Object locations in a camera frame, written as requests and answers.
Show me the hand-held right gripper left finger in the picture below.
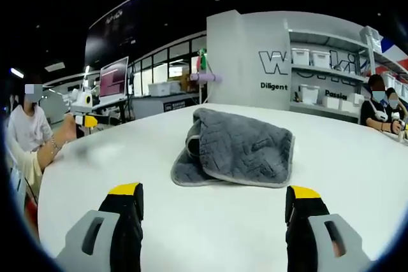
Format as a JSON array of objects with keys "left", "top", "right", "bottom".
[{"left": 55, "top": 182, "right": 144, "bottom": 272}]

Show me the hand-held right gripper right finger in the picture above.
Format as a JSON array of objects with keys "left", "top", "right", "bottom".
[{"left": 284, "top": 185, "right": 372, "bottom": 272}]

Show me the grey fluffy towel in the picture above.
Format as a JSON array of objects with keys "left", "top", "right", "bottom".
[{"left": 170, "top": 107, "right": 296, "bottom": 189}]

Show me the person's left hand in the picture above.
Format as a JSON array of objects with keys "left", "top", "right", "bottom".
[{"left": 54, "top": 113, "right": 79, "bottom": 145}]

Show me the computer monitor pink screen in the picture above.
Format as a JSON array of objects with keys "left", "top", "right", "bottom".
[{"left": 99, "top": 56, "right": 129, "bottom": 101}]

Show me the person's upper body white shirt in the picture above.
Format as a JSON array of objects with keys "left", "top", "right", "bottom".
[{"left": 6, "top": 73, "right": 54, "bottom": 154}]

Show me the grey low cabinet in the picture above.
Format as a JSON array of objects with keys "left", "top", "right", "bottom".
[{"left": 129, "top": 92, "right": 201, "bottom": 120}]

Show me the white plastic crate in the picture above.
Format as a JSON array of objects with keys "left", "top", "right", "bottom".
[{"left": 147, "top": 82, "right": 170, "bottom": 97}]

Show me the white table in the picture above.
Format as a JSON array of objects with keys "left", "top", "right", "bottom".
[{"left": 37, "top": 102, "right": 408, "bottom": 262}]

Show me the purple rolled mat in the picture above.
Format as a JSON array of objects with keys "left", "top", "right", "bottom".
[{"left": 189, "top": 73, "right": 223, "bottom": 83}]

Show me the pole stand with coloured items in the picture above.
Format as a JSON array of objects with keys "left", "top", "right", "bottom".
[{"left": 196, "top": 47, "right": 210, "bottom": 104}]

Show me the white lettered partition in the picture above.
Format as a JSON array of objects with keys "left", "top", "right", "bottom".
[{"left": 206, "top": 10, "right": 291, "bottom": 111}]

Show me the grey metal shelf rack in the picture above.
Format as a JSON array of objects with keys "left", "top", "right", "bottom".
[{"left": 288, "top": 25, "right": 371, "bottom": 124}]

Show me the group of white storage boxes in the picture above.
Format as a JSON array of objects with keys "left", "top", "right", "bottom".
[{"left": 291, "top": 48, "right": 363, "bottom": 114}]

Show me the red and blue flag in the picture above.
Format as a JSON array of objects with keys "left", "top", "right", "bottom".
[{"left": 380, "top": 37, "right": 408, "bottom": 73}]

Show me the large black wall screen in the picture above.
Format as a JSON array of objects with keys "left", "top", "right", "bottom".
[{"left": 84, "top": 0, "right": 143, "bottom": 66}]

